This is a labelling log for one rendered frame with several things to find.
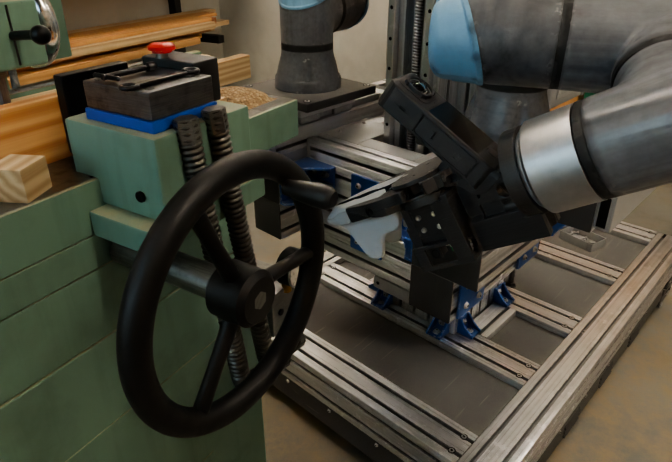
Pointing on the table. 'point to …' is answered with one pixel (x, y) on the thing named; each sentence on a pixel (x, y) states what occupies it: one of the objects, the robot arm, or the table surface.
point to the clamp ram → (73, 94)
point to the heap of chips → (245, 96)
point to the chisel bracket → (16, 52)
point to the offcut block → (23, 178)
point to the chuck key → (126, 71)
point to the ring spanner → (157, 79)
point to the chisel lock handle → (33, 35)
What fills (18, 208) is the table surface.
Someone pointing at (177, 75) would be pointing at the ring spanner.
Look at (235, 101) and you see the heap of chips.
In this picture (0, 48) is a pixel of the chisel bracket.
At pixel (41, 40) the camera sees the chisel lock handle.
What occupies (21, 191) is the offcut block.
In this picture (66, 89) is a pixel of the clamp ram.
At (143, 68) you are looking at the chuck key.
